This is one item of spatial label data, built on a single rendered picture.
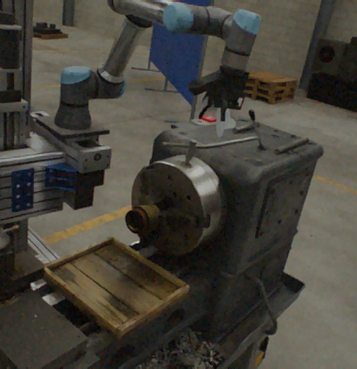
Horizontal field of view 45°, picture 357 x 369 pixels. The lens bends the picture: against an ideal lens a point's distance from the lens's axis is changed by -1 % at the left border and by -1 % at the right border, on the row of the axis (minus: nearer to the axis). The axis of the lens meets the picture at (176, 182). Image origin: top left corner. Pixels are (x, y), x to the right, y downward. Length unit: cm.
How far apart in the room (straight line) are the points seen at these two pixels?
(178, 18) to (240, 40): 18
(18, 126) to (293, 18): 1062
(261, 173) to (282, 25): 1082
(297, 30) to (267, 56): 102
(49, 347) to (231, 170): 76
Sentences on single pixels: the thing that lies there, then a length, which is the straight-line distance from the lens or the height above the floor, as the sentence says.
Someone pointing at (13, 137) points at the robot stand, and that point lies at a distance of 183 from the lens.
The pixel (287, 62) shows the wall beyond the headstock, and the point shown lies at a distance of 1202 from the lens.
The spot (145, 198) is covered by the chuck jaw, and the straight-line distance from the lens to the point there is 133.
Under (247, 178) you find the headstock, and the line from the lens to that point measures 138.
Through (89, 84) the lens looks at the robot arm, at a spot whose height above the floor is 134.
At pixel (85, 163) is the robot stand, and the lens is 170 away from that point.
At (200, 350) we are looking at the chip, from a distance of 167.
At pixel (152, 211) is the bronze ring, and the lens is 130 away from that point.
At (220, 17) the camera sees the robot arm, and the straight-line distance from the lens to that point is 129.
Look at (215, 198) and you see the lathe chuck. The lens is 135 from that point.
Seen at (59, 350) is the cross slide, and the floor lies 97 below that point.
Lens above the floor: 172
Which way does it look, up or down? 24 degrees down
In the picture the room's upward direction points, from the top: 10 degrees clockwise
